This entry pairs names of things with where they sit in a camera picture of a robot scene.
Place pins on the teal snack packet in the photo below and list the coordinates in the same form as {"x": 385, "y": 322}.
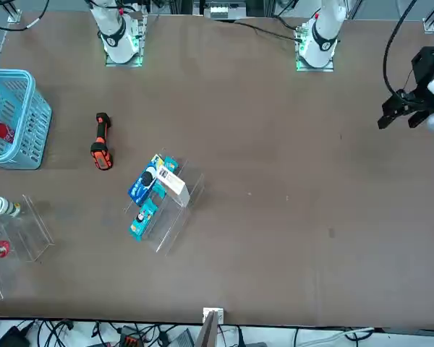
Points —
{"x": 170, "y": 164}
{"x": 143, "y": 220}

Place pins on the aluminium post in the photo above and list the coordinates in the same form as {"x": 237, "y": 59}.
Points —
{"x": 211, "y": 325}

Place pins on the grey electrical box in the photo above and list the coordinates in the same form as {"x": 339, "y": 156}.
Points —
{"x": 224, "y": 11}

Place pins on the orange and black barcode scanner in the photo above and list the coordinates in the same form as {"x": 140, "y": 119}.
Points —
{"x": 102, "y": 155}

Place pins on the aluminium corner bracket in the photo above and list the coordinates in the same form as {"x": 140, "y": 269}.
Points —
{"x": 430, "y": 24}
{"x": 14, "y": 16}

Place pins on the white cookie box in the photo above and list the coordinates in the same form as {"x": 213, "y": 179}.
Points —
{"x": 171, "y": 180}

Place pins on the blue Oreo cookie packet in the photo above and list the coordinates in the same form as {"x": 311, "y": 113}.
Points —
{"x": 143, "y": 184}

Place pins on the clear acrylic snack shelf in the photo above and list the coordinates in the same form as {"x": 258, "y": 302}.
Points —
{"x": 181, "y": 231}

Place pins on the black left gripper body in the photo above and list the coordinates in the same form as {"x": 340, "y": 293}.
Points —
{"x": 425, "y": 68}

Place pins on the clear acrylic bottle shelf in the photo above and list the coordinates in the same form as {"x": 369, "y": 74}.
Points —
{"x": 36, "y": 231}

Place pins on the black and orange power strip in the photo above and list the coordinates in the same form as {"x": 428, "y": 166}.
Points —
{"x": 132, "y": 338}

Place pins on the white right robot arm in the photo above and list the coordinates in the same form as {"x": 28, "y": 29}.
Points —
{"x": 115, "y": 43}

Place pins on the green and white bottle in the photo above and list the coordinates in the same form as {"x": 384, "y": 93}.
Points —
{"x": 3, "y": 206}

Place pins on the red Coca-Cola bottle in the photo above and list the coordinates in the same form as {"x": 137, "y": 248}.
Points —
{"x": 3, "y": 133}

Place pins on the blue plastic shopping basket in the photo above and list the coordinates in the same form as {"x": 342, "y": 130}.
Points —
{"x": 32, "y": 126}

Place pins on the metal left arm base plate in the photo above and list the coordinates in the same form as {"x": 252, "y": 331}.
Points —
{"x": 327, "y": 67}

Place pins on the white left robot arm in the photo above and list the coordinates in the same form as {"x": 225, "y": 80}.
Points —
{"x": 320, "y": 39}

